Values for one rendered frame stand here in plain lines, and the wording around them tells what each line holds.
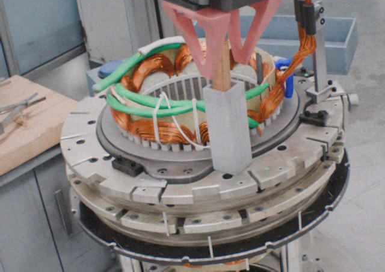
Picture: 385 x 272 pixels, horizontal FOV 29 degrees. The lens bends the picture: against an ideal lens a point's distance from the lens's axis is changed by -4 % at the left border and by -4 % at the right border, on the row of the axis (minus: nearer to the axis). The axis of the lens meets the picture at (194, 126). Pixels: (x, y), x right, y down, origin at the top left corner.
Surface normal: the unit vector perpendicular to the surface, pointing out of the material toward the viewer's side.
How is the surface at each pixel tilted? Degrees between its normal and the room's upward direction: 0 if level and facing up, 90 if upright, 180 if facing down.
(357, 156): 0
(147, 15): 90
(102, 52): 89
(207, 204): 90
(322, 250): 0
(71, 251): 90
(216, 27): 115
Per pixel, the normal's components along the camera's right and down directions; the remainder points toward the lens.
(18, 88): -0.13, -0.86
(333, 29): -0.33, 0.51
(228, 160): -0.61, 0.46
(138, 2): 0.16, 0.47
